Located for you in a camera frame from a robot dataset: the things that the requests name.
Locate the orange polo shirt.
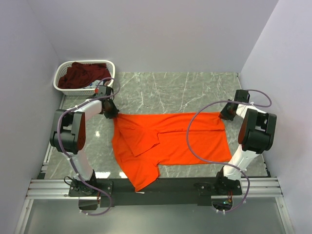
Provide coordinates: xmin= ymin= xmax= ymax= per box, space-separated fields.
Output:
xmin=112 ymin=113 xmax=232 ymax=192

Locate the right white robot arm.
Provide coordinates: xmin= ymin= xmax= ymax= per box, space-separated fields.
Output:
xmin=214 ymin=90 xmax=277 ymax=195

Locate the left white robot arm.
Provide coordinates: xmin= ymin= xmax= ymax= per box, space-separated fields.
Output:
xmin=50 ymin=85 xmax=119 ymax=196

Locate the white printed shirt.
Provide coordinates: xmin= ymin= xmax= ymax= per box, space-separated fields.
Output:
xmin=84 ymin=80 xmax=105 ymax=89

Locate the white plastic laundry basket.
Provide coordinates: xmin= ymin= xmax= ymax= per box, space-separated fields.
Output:
xmin=53 ymin=60 xmax=116 ymax=96

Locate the dark red shirt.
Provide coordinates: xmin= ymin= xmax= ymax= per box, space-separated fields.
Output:
xmin=58 ymin=62 xmax=111 ymax=89

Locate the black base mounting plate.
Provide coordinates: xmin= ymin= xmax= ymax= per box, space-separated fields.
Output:
xmin=68 ymin=177 xmax=242 ymax=210

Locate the aluminium rail frame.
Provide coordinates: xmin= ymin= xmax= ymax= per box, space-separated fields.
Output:
xmin=14 ymin=177 xmax=295 ymax=234

